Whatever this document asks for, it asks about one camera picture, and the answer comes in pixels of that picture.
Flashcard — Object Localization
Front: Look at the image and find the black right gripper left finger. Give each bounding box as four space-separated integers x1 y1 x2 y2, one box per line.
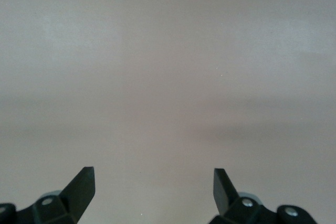
0 166 96 224

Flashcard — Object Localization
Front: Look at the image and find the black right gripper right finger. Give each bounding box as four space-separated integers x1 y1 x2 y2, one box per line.
208 167 319 224

